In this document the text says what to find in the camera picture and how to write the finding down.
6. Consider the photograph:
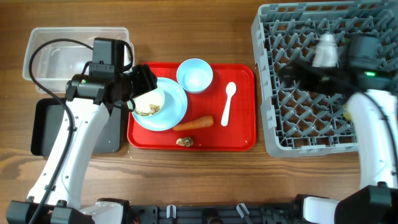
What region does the orange carrot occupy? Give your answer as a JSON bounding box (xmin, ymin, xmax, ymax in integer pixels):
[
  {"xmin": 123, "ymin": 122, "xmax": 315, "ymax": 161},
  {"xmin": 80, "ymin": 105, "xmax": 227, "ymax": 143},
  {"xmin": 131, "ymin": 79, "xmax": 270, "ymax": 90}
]
[{"xmin": 173, "ymin": 115, "xmax": 214, "ymax": 131}]

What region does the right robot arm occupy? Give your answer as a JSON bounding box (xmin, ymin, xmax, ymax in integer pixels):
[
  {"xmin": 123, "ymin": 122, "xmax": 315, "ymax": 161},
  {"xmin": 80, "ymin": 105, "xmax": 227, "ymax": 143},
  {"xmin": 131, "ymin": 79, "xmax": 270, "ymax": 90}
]
[{"xmin": 277, "ymin": 34, "xmax": 397, "ymax": 223}]

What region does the light blue bowl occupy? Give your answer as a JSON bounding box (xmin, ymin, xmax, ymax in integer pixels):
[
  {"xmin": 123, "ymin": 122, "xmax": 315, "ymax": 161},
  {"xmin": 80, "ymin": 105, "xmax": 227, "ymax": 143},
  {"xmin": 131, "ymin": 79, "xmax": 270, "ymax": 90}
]
[{"xmin": 176, "ymin": 58, "xmax": 213, "ymax": 93}]

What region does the brown walnut piece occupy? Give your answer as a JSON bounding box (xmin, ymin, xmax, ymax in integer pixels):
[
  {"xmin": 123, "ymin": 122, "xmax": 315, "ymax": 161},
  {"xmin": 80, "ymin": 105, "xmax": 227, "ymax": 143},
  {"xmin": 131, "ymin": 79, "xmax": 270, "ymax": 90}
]
[{"xmin": 176, "ymin": 137, "xmax": 194, "ymax": 147}]

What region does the green bowl with rice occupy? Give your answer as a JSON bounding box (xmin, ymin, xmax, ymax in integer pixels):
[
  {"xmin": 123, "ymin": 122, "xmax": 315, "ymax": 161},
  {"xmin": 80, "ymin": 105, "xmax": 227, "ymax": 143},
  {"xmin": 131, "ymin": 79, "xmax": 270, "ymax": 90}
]
[{"xmin": 127, "ymin": 88, "xmax": 165, "ymax": 116}]

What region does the black plastic tray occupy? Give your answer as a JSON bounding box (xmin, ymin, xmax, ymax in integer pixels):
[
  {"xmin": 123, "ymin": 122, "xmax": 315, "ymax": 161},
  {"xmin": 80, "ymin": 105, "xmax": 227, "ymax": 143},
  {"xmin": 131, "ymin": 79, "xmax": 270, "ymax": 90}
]
[{"xmin": 30, "ymin": 98, "xmax": 127, "ymax": 156}]

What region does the grey dishwasher rack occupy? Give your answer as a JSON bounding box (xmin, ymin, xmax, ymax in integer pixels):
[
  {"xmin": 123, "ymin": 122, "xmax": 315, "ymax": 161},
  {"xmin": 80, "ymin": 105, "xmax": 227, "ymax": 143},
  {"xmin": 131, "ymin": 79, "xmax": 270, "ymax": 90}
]
[{"xmin": 251, "ymin": 1, "xmax": 397, "ymax": 157}]

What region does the white plastic spoon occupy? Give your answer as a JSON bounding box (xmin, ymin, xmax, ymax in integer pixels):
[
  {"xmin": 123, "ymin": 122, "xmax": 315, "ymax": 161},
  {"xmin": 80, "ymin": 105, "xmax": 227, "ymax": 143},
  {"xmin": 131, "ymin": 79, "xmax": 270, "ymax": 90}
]
[{"xmin": 221, "ymin": 82, "xmax": 237, "ymax": 127}]

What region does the light blue plate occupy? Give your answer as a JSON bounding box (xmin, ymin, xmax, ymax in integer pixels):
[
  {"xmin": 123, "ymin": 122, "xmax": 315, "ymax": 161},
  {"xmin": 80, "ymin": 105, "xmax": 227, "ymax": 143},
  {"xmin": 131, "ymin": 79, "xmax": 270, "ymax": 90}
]
[{"xmin": 131, "ymin": 77, "xmax": 188, "ymax": 131}]

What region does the clear plastic bin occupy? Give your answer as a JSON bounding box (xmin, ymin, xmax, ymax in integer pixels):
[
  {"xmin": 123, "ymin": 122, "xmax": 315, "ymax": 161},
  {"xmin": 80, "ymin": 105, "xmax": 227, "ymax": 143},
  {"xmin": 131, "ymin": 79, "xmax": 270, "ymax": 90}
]
[{"xmin": 22, "ymin": 27, "xmax": 134, "ymax": 93}]

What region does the yellow plastic cup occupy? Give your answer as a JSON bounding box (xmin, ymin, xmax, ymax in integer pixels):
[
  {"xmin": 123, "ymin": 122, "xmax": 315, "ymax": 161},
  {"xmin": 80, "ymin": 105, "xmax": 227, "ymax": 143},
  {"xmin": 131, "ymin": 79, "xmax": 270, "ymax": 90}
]
[{"xmin": 343, "ymin": 105, "xmax": 352, "ymax": 121}]

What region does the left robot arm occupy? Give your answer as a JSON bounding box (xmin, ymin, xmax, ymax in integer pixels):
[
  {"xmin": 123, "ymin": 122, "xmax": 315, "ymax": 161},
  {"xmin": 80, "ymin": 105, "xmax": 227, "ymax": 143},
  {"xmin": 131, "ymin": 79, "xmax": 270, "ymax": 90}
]
[{"xmin": 6, "ymin": 37, "xmax": 157, "ymax": 223}]

